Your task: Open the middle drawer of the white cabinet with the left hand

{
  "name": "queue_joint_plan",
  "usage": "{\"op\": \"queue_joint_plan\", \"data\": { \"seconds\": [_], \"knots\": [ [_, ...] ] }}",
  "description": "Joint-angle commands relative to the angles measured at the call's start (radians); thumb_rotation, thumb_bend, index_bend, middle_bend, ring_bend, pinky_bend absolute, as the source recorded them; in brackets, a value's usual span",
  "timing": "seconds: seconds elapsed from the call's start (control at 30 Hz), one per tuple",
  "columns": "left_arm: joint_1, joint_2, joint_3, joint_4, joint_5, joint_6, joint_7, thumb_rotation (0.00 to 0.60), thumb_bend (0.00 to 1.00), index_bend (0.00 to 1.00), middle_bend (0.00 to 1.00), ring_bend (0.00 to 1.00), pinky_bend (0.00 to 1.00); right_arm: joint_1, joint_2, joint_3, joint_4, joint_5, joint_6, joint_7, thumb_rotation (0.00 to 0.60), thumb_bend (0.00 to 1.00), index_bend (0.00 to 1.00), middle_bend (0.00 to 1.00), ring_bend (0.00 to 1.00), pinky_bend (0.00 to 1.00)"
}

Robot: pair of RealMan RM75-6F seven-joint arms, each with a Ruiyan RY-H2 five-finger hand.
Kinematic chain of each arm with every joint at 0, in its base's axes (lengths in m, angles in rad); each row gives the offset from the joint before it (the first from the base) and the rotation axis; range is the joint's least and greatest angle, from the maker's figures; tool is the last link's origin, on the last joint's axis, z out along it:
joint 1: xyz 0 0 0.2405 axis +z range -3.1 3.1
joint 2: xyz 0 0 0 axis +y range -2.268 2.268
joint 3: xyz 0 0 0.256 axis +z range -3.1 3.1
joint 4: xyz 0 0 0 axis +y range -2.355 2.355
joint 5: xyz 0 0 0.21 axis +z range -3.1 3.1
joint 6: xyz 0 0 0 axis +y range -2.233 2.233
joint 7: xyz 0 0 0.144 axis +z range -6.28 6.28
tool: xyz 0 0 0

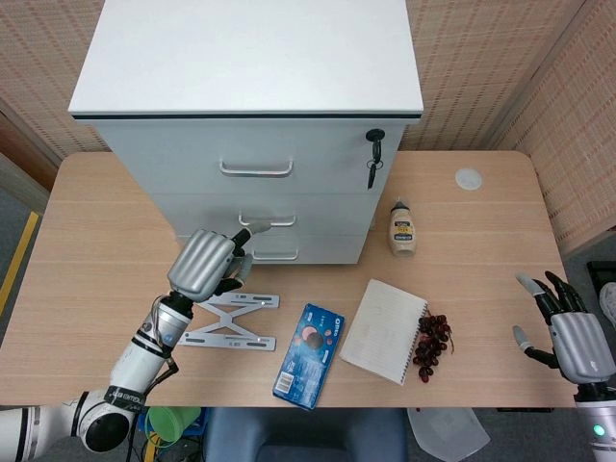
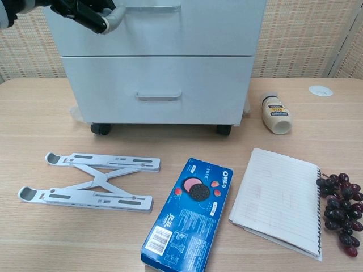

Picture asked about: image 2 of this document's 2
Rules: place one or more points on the blue Oreo cookie box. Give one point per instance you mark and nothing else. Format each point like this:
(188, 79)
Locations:
(187, 221)

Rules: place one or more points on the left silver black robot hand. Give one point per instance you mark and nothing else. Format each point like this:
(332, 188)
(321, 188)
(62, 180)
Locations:
(93, 20)

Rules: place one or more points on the white three-drawer cabinet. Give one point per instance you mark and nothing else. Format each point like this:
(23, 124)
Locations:
(170, 123)

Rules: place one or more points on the dark purple grape bunch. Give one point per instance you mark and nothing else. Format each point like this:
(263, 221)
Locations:
(337, 209)

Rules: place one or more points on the black caster wheel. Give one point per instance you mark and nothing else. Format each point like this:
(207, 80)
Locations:
(224, 129)
(100, 129)

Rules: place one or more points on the beige sauce bottle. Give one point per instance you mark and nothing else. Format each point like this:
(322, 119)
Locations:
(276, 119)

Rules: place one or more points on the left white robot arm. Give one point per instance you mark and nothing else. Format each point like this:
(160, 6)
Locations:
(4, 17)

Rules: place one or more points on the beige woven partition screen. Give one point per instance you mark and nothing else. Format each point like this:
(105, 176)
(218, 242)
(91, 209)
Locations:
(297, 37)

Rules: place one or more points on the white spiral lined notebook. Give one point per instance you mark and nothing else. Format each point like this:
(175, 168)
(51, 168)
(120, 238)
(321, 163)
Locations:
(278, 198)

